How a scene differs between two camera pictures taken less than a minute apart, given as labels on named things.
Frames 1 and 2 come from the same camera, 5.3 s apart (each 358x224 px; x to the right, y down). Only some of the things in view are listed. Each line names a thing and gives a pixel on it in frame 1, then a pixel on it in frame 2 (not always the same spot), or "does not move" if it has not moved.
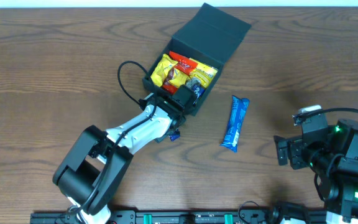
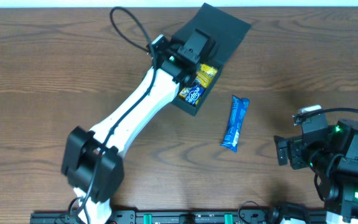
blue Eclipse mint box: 199,90 does not move
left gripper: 193,101 to 194,50
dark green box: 209,36 does not move
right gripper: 295,147 does not move
